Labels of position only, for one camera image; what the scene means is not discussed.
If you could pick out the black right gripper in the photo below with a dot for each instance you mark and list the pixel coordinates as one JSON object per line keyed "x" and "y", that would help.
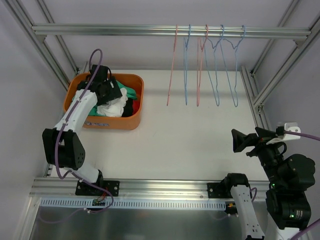
{"x": 253, "y": 141}

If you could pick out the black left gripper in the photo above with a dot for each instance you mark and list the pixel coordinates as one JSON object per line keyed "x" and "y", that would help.
{"x": 110, "y": 90}

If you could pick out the white tank top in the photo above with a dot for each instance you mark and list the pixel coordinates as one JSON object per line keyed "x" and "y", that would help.
{"x": 115, "y": 108}

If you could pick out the green tank top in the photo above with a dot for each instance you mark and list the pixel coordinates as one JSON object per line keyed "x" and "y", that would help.
{"x": 131, "y": 93}

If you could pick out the black tank top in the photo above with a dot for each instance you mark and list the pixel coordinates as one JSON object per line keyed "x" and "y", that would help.
{"x": 128, "y": 108}

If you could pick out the red tank top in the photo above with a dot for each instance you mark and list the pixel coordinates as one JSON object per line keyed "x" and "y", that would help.
{"x": 135, "y": 106}

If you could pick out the blue wire hanger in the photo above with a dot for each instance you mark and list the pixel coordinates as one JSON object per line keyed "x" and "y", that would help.
{"x": 234, "y": 93}
{"x": 185, "y": 63}

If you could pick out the blue hanger with green top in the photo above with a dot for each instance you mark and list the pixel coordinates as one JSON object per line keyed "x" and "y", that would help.
{"x": 214, "y": 86}

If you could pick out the pink wire hanger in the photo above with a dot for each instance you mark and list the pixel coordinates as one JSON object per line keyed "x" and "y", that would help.
{"x": 172, "y": 65}

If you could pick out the pink hanger with black top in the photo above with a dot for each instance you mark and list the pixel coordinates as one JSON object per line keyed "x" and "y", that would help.
{"x": 200, "y": 53}

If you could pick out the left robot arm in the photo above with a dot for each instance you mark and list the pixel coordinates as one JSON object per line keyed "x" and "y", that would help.
{"x": 62, "y": 145}

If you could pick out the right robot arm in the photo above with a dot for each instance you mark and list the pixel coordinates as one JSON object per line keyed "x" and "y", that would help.
{"x": 289, "y": 211}

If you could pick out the orange plastic bin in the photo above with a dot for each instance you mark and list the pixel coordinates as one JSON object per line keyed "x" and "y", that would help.
{"x": 102, "y": 122}

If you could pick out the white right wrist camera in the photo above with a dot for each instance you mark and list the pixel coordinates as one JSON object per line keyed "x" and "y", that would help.
{"x": 285, "y": 132}

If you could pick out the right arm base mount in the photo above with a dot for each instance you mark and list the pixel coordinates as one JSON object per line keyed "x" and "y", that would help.
{"x": 218, "y": 190}

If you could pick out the aluminium hanging rail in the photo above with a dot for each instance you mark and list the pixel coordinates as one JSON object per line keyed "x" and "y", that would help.
{"x": 83, "y": 29}

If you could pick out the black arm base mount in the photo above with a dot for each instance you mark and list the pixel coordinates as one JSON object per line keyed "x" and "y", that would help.
{"x": 83, "y": 189}

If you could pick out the white slotted cable duct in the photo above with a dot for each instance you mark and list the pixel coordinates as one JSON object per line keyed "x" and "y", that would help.
{"x": 149, "y": 204}

